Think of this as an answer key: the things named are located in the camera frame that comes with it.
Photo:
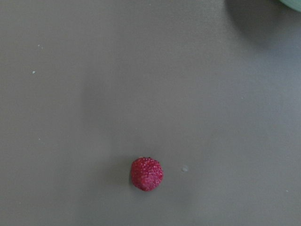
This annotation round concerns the red strawberry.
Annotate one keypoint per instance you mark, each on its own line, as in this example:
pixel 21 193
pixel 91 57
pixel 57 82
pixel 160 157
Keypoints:
pixel 146 173

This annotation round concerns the light green bowl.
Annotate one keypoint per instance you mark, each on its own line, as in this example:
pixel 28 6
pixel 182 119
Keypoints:
pixel 293 4

